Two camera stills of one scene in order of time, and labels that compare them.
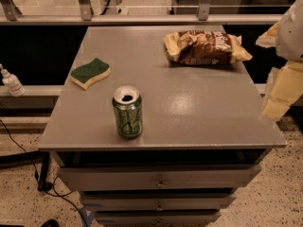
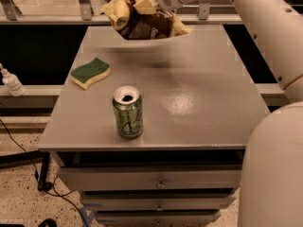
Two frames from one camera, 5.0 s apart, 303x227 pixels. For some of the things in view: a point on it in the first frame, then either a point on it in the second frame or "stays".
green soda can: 128,105 stays
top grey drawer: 158,178 stays
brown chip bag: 205,48 → 123,17
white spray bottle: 9,80 stays
